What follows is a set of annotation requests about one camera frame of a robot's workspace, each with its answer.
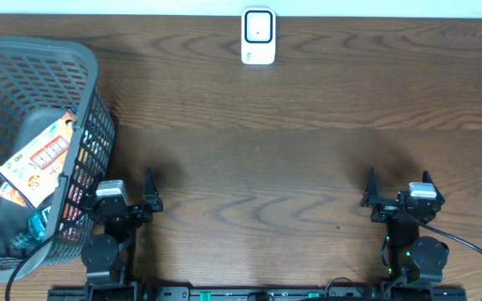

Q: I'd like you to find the blue mouthwash bottle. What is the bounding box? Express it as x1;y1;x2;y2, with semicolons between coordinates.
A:
13;206;51;249

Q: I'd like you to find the grey plastic shopping basket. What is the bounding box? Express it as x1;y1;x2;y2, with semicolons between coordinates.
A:
0;35;115;283

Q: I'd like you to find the yellow snack bag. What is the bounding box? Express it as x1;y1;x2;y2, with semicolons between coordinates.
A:
0;109;76;208

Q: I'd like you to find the orange Kleenex tissue pack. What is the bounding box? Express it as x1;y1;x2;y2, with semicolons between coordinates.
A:
0;181;27;207

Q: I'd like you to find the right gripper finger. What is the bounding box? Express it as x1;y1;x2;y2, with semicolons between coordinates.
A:
423;171;445;204
360;168;379;207

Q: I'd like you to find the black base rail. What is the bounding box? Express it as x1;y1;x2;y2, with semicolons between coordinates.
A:
47;286;467;301

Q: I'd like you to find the white barcode scanner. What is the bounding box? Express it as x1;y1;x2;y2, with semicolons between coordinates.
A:
241;7;276;65

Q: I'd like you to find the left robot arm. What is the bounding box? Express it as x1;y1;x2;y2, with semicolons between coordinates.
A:
81;168;163;300

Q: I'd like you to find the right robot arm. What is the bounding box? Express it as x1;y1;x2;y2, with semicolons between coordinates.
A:
360;170;449;300

